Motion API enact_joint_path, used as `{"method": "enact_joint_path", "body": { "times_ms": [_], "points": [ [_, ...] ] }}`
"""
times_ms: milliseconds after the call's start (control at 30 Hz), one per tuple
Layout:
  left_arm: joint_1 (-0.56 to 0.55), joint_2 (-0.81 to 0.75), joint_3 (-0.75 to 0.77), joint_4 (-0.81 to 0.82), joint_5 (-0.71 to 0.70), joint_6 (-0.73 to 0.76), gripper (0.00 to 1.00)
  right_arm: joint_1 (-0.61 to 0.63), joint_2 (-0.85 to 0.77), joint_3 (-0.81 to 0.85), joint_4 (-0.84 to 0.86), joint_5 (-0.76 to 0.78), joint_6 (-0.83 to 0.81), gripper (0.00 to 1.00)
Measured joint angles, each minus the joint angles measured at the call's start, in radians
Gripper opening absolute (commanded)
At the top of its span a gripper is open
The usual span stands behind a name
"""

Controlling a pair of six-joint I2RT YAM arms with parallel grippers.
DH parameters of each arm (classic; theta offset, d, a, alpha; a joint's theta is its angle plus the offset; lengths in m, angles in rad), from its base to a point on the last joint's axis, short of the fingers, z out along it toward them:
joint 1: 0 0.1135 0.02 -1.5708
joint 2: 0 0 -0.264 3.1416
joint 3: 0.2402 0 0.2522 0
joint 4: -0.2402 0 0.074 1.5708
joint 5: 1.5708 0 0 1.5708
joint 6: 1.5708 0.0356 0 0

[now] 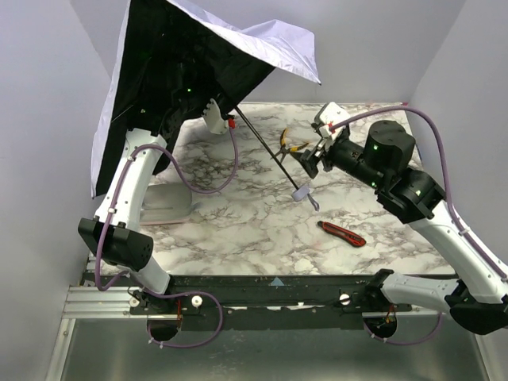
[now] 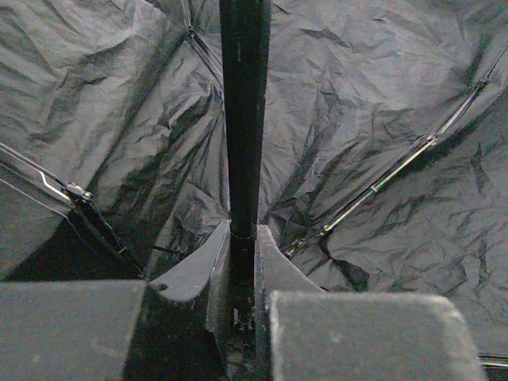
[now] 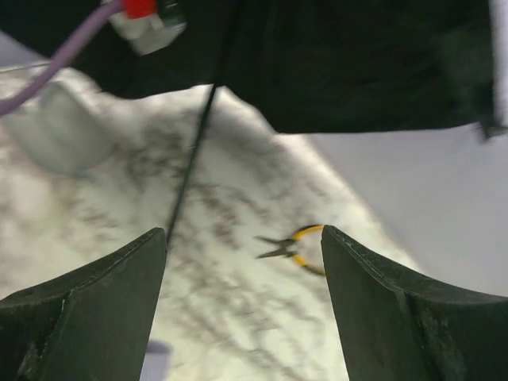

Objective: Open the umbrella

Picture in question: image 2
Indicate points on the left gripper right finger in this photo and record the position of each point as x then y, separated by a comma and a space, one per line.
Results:
306, 333

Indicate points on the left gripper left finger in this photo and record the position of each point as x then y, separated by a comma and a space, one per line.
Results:
67, 315

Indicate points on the lavender umbrella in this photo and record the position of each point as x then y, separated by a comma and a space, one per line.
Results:
370, 137

